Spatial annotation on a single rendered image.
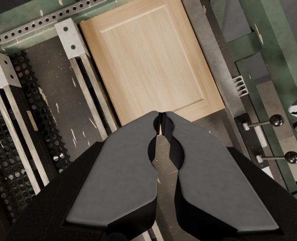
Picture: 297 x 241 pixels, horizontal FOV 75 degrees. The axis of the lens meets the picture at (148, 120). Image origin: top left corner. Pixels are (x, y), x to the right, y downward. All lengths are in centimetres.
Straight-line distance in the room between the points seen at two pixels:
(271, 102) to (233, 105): 291
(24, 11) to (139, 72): 45
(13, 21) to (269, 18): 89
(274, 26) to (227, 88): 27
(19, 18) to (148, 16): 45
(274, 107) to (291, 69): 276
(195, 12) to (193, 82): 24
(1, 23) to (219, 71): 78
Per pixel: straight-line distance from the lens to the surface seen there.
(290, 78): 86
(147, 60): 74
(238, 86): 77
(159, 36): 77
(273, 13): 88
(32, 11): 86
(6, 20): 90
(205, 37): 77
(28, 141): 77
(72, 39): 74
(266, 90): 376
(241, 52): 88
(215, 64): 75
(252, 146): 77
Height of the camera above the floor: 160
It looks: 30 degrees down
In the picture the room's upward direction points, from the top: 157 degrees clockwise
